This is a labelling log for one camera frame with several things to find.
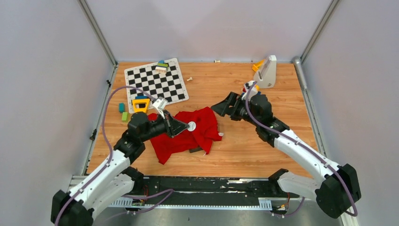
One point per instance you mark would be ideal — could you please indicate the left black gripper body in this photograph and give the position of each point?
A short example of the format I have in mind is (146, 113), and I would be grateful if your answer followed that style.
(168, 124)

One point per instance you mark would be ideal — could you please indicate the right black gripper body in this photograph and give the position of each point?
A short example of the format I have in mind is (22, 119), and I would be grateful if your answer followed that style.
(239, 111)

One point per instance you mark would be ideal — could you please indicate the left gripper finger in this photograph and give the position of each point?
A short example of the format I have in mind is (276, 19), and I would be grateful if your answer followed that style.
(178, 130)
(178, 124)

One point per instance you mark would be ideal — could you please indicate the red garment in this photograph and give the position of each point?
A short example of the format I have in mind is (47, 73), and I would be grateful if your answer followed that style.
(204, 135)

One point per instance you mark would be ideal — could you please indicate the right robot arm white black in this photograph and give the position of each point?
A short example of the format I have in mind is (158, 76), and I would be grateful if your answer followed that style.
(334, 187)

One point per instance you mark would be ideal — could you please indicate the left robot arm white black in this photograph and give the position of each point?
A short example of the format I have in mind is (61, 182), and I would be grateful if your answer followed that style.
(114, 177)

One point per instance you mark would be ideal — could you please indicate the toy train car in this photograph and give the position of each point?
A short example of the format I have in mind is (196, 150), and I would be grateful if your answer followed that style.
(247, 86)

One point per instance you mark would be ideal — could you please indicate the black white chessboard mat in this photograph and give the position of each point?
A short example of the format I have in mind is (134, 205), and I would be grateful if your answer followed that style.
(170, 85)

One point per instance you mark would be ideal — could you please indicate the white wedge stand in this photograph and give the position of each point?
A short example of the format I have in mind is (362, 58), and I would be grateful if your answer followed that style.
(266, 75)

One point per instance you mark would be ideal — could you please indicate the yellow toy piece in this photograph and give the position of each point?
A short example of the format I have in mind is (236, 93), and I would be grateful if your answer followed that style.
(258, 65)

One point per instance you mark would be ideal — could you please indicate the green block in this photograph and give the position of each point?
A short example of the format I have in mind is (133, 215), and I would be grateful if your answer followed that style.
(124, 116)

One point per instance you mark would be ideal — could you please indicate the teal block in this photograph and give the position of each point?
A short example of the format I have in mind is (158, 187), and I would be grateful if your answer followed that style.
(121, 107)

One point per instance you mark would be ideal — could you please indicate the stacked toy blocks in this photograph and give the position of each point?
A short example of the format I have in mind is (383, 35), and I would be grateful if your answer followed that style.
(162, 67)

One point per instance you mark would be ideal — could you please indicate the black square frame under garment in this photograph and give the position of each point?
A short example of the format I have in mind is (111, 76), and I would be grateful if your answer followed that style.
(197, 149)

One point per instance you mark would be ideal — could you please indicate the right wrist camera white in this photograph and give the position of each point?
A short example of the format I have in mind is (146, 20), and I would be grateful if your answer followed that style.
(253, 83)

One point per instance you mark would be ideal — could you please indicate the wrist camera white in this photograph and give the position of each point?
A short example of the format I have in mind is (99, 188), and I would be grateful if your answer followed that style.
(159, 104)
(253, 83)

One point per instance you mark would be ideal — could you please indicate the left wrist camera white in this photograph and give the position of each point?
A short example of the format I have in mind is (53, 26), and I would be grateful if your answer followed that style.
(159, 104)

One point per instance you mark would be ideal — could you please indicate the yellow triangular toy frame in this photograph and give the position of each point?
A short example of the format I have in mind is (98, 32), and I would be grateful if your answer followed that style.
(140, 105)

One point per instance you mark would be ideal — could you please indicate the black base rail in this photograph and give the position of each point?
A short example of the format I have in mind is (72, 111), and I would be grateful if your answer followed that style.
(210, 191)

